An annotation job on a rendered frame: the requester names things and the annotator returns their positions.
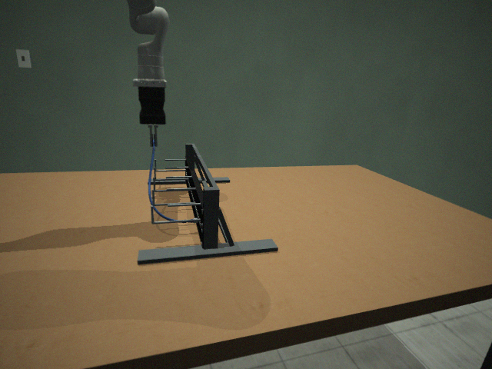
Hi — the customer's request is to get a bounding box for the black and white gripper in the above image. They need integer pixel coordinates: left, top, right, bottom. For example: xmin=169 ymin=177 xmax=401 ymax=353
xmin=132 ymin=65 xmax=167 ymax=147

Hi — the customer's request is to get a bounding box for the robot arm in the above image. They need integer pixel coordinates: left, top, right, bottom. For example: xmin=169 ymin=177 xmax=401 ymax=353
xmin=127 ymin=0 xmax=169 ymax=67

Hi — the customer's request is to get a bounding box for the dark grey metal rack with cable rings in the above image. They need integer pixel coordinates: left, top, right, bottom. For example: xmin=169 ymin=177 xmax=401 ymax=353
xmin=138 ymin=144 xmax=278 ymax=264

